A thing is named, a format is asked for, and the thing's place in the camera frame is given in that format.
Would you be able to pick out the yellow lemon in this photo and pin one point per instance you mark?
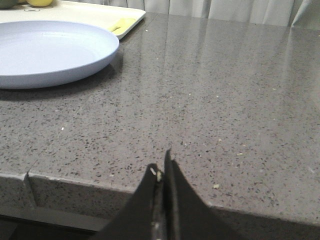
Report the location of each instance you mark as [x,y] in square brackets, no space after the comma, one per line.
[39,3]

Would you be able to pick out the grey curtain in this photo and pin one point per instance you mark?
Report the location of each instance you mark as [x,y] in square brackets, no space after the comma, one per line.
[292,13]

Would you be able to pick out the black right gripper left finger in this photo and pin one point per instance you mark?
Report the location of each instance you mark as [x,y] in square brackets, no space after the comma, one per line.
[143,216]

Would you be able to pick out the yellow plastic knife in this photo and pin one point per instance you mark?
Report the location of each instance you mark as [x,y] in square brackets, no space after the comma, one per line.
[121,25]

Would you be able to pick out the cream plastic tray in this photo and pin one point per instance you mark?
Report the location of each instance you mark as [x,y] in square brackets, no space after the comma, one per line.
[102,16]

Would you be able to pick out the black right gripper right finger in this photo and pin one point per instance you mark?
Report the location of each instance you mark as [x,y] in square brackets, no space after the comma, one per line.
[187,216]

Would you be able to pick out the light blue plastic plate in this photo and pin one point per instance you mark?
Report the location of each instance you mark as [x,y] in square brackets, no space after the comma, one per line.
[46,53]

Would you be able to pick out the green lime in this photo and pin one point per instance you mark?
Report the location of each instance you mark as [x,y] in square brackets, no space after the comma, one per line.
[7,4]

